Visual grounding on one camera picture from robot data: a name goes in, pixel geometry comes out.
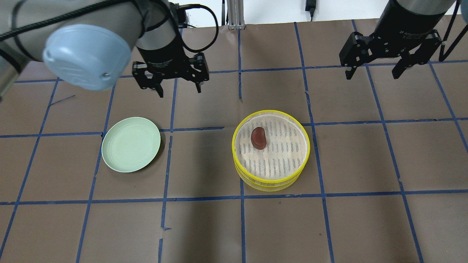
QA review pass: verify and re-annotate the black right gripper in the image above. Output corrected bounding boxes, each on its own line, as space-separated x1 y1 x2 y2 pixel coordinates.
339 16 442 80

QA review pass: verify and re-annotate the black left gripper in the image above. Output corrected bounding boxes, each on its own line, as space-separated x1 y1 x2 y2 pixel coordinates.
132 35 210 98

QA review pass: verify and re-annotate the brown bun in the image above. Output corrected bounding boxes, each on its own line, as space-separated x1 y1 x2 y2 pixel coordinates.
250 127 267 150

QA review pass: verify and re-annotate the yellow steamer layer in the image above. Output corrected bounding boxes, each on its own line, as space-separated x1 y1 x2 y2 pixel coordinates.
234 165 305 193
231 110 311 183

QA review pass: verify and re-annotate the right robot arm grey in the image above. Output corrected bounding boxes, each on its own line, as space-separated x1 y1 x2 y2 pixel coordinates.
339 0 467 80

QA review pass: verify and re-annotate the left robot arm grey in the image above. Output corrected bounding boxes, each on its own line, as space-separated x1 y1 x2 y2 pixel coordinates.
1 0 210 98

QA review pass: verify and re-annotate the light green plate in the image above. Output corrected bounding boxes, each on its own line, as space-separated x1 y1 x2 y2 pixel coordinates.
101 117 162 173

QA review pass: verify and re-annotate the black power adapter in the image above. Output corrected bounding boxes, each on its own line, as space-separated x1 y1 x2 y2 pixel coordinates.
305 0 317 19

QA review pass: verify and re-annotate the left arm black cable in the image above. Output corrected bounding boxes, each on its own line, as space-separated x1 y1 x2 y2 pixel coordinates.
172 3 220 53

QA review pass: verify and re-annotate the silver aluminium frame post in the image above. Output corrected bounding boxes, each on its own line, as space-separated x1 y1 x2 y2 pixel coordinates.
226 0 246 30

